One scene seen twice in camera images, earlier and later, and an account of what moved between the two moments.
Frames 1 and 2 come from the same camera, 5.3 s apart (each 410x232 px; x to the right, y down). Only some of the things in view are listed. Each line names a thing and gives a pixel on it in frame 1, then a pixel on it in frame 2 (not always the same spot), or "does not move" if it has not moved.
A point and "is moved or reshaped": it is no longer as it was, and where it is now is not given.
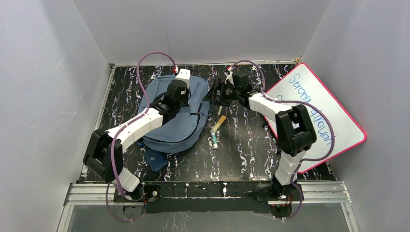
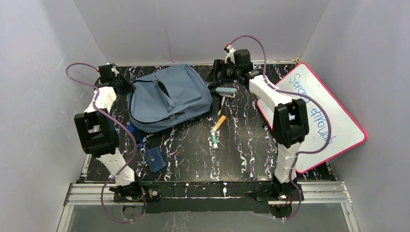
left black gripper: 176,93 -> 121,85
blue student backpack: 187,125 is moved or reshaped
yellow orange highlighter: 217,126 does not move
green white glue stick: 214,140 does not move
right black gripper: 219,85 -> 219,66
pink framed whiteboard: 302,85 does not move
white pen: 220,109 does not move
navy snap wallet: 156,160 does not move
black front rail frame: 209,196 does not move
